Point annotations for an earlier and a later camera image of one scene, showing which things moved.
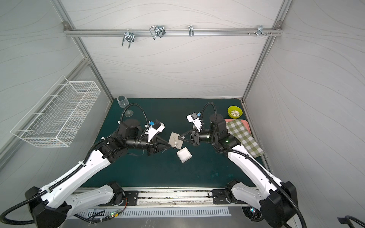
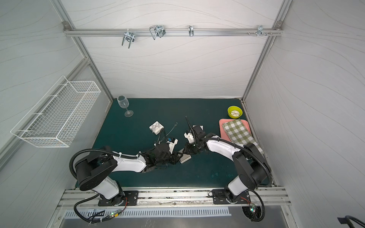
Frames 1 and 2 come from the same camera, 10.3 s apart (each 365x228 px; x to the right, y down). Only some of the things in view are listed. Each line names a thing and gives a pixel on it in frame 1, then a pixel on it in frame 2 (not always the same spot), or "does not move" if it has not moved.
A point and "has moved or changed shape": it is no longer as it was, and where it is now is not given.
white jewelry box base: x=184 y=154 does not move
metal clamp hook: x=129 y=37 does not move
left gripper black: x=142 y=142 to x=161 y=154
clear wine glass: x=122 y=101 does not move
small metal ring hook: x=191 y=31 does not move
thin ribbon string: x=176 y=145 has moved or changed shape
